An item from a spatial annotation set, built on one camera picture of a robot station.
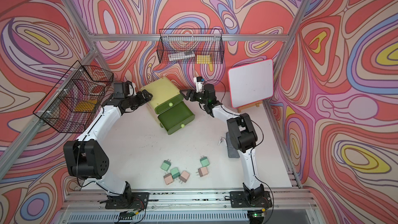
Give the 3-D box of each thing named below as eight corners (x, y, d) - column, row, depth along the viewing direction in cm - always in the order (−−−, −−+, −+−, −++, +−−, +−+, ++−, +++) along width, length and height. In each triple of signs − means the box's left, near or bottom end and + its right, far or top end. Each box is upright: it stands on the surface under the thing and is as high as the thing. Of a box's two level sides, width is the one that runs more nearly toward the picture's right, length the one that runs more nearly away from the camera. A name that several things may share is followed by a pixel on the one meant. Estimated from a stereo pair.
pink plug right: (198, 178, 82) (197, 177, 80) (195, 171, 84) (195, 170, 82) (208, 174, 83) (208, 172, 82) (205, 167, 86) (205, 165, 84)
